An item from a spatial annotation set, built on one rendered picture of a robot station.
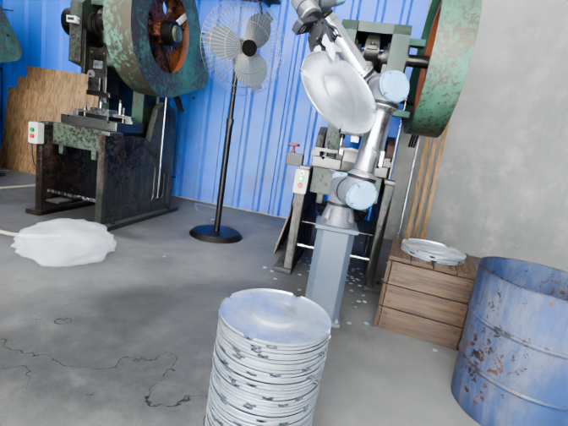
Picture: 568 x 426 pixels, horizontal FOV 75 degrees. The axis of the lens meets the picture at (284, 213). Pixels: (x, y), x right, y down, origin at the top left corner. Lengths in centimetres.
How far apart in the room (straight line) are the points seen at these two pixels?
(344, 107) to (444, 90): 100
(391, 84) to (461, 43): 66
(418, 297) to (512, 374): 55
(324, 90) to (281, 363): 75
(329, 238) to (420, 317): 55
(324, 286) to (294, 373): 80
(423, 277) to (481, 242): 208
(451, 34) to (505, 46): 174
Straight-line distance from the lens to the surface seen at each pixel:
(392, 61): 231
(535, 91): 382
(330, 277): 166
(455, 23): 211
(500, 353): 137
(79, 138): 285
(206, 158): 382
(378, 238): 215
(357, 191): 145
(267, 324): 94
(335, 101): 114
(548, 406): 142
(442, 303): 179
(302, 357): 91
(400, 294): 178
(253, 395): 95
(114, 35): 254
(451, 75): 207
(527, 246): 391
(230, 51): 257
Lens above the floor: 79
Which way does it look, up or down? 12 degrees down
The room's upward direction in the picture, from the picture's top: 9 degrees clockwise
